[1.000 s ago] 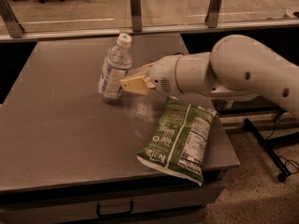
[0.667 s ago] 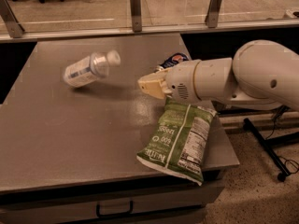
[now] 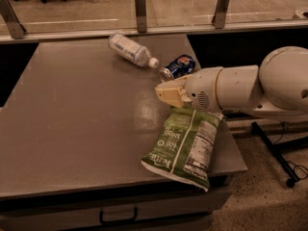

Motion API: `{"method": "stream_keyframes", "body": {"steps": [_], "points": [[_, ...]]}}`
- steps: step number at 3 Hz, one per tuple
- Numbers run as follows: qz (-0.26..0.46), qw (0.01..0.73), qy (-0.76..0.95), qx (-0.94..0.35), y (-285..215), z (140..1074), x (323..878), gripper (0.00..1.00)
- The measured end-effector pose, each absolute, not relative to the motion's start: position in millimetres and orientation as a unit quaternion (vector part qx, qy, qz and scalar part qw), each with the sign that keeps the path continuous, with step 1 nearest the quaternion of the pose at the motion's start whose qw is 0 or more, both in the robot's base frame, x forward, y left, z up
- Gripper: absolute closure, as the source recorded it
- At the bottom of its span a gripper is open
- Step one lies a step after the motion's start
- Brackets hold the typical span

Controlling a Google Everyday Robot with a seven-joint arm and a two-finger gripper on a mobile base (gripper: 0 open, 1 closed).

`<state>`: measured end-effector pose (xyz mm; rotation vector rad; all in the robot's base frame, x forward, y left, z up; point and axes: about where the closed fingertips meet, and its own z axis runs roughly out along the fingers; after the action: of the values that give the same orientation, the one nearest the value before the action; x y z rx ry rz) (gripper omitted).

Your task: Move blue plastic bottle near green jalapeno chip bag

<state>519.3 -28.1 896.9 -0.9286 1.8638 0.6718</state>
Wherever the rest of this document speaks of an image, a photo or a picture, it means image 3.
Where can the right metal railing post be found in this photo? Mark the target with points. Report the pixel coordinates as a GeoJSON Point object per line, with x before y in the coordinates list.
{"type": "Point", "coordinates": [219, 17]}

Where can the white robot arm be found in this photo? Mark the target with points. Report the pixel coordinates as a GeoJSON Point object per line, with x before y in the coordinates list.
{"type": "Point", "coordinates": [276, 89]}

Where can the blue pepsi soda can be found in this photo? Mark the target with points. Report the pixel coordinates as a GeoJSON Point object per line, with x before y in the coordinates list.
{"type": "Point", "coordinates": [179, 67]}

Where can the middle metal railing post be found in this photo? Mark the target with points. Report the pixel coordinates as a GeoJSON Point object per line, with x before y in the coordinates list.
{"type": "Point", "coordinates": [140, 10]}

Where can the metal railing post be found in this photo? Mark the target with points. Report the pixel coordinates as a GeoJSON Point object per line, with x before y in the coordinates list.
{"type": "Point", "coordinates": [219, 17]}
{"type": "Point", "coordinates": [15, 27]}
{"type": "Point", "coordinates": [140, 10]}

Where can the black drawer handle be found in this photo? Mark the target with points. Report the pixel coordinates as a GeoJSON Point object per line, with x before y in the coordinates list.
{"type": "Point", "coordinates": [117, 215]}

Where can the clear plastic water bottle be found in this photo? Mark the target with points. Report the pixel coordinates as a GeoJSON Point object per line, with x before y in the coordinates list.
{"type": "Point", "coordinates": [132, 51]}

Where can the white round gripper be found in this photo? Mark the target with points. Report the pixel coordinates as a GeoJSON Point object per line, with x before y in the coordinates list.
{"type": "Point", "coordinates": [201, 89]}

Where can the left metal railing post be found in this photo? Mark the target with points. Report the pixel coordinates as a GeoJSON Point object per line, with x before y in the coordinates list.
{"type": "Point", "coordinates": [15, 27]}

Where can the green jalapeno chip bag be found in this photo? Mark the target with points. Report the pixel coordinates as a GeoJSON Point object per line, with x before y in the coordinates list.
{"type": "Point", "coordinates": [184, 148]}

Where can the black stand base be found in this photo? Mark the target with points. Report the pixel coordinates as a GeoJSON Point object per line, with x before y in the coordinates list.
{"type": "Point", "coordinates": [277, 149]}

